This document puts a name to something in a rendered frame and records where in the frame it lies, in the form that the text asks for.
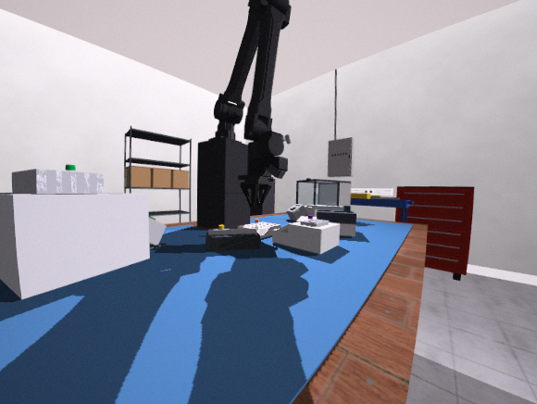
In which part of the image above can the white tube rack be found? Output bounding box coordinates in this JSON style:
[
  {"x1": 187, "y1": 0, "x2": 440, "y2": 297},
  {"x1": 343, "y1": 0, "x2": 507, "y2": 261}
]
[{"x1": 238, "y1": 222, "x2": 281, "y2": 238}]

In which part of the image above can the blue bench mat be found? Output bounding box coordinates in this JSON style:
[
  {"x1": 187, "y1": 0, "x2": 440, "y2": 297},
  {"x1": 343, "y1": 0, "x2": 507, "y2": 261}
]
[{"x1": 0, "y1": 221, "x2": 413, "y2": 404}]

